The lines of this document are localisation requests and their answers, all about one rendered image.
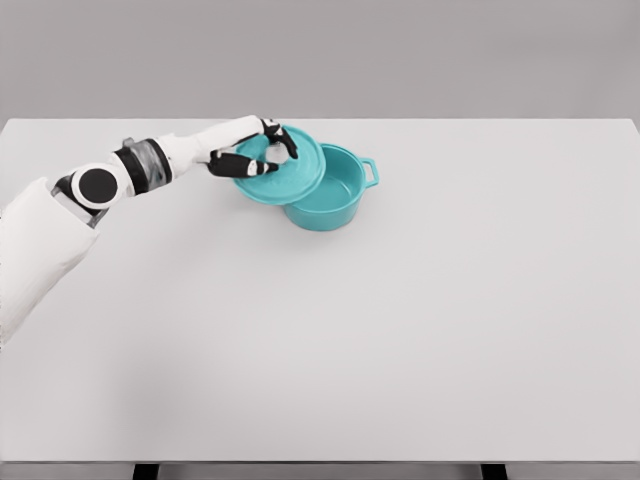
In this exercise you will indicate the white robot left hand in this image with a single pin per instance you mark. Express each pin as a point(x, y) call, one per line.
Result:
point(235, 132)

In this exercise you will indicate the teal pot lid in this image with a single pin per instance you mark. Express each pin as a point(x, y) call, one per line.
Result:
point(300, 170)

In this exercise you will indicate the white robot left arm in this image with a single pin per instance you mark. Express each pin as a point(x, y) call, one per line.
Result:
point(45, 235)

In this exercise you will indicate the teal pot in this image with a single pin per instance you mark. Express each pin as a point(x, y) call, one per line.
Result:
point(332, 202)

